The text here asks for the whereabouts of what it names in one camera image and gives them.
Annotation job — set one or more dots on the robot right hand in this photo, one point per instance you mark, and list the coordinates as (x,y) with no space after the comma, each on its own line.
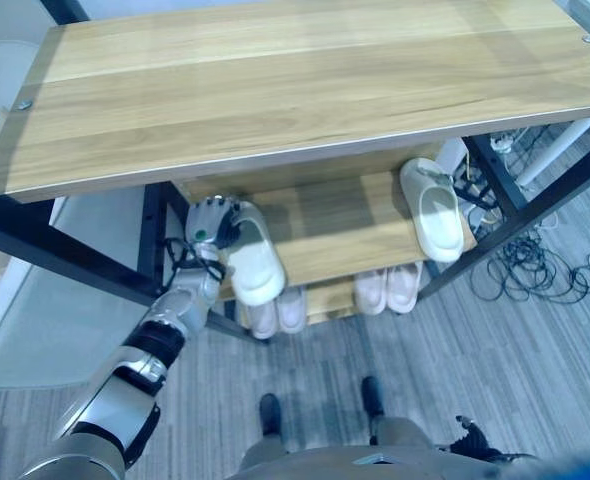
(472,440)

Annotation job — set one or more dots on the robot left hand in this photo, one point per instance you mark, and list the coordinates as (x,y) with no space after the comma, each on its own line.
(202,220)

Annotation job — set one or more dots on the cream foam slipper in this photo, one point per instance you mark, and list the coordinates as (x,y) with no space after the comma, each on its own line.
(255,265)
(437,220)

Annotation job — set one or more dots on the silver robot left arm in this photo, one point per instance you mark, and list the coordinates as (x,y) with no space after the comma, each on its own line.
(125,395)

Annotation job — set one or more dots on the robot right leg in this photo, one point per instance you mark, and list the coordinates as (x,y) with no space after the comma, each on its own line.
(400,434)

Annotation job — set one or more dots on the robot leg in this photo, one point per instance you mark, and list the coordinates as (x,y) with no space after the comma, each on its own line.
(400,434)
(265,450)

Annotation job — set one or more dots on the dark robot right foot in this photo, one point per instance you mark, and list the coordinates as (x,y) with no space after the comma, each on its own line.
(373,396)

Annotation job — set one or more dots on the dark robot foot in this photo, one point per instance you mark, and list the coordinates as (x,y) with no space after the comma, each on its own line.
(373,396)
(270,412)

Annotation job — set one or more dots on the pale pink slipper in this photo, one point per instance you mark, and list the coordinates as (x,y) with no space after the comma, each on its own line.
(262,322)
(404,287)
(292,310)
(370,295)

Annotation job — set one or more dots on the light grey floor mat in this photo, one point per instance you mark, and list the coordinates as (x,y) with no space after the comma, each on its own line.
(60,330)

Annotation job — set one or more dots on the dark robot left foot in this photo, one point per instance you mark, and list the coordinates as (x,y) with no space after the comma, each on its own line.
(270,412)

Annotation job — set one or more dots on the robot left leg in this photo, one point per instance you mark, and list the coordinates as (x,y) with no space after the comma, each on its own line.
(265,450)

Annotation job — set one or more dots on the white box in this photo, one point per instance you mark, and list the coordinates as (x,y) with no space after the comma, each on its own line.
(450,152)

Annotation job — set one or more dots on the white table leg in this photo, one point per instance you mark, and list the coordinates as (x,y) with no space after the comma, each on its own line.
(550,155)

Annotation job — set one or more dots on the white power strip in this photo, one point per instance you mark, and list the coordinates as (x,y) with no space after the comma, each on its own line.
(503,142)

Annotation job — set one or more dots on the wooden shoe rack black frame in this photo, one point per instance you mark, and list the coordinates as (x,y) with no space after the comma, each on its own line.
(295,100)

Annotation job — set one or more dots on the black metal post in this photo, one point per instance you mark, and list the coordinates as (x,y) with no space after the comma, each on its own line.
(67,10)

